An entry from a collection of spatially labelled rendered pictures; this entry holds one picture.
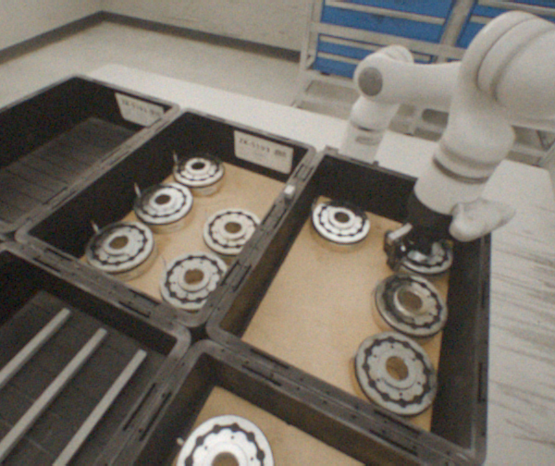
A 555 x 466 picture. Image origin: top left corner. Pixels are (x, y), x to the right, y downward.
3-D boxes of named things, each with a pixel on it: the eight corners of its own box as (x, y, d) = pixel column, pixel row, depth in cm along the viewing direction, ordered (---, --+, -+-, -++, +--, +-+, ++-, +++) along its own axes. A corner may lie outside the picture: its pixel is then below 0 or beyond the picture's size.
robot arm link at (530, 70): (581, 38, 24) (671, 70, 29) (499, 2, 30) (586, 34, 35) (509, 123, 29) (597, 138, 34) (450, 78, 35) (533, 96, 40)
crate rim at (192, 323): (186, 116, 70) (184, 104, 68) (317, 157, 63) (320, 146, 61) (17, 247, 45) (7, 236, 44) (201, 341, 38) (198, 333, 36)
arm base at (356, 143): (340, 160, 94) (358, 105, 81) (370, 173, 92) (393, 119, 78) (326, 177, 89) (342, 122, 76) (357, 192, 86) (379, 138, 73)
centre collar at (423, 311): (398, 282, 50) (400, 280, 50) (431, 296, 49) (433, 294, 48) (390, 308, 47) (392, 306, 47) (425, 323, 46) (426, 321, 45)
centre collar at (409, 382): (378, 345, 44) (380, 343, 43) (416, 358, 43) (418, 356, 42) (374, 382, 40) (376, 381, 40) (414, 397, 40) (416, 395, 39)
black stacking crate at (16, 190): (93, 119, 84) (76, 75, 76) (191, 153, 77) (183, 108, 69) (-70, 219, 60) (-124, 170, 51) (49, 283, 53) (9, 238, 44)
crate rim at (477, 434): (318, 157, 63) (320, 147, 61) (485, 210, 55) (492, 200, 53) (201, 341, 38) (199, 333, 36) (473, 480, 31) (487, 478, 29)
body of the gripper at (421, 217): (447, 166, 47) (421, 212, 54) (401, 181, 44) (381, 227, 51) (489, 200, 43) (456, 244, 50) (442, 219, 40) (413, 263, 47)
